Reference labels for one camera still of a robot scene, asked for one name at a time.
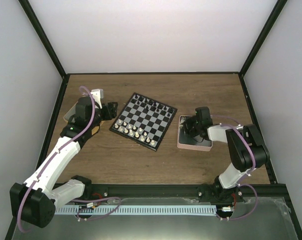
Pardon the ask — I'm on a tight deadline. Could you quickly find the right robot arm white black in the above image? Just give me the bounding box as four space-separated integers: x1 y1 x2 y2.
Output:
179 106 270 202

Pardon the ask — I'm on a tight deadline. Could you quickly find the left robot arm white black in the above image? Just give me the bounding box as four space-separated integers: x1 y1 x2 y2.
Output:
9 96 118 233

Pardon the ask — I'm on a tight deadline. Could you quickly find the black white chess board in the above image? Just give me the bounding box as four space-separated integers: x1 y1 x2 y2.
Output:
109 94 178 151

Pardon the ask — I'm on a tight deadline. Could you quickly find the black chess pieces row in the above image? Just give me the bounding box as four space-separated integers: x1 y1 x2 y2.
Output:
127 93 177 117

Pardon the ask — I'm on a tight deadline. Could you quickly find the pink metal tin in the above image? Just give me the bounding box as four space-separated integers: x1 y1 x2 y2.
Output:
177 115 213 152

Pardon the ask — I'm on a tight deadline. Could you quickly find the yellow metal tin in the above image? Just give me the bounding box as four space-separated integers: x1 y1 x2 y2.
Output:
60 102 102 138

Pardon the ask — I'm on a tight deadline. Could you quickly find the metal front plate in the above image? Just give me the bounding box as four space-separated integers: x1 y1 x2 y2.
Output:
12 197 298 240

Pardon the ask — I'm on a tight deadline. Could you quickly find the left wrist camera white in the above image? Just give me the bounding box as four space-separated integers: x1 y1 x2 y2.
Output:
90 88 104 109

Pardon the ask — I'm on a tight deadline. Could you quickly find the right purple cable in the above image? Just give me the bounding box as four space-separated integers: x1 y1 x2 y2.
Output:
210 114 259 222

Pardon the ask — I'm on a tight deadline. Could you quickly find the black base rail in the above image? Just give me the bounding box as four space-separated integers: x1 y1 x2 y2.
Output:
91 184 289 202

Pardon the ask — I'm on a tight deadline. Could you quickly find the light blue slotted cable duct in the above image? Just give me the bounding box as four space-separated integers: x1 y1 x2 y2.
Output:
55 205 217 216

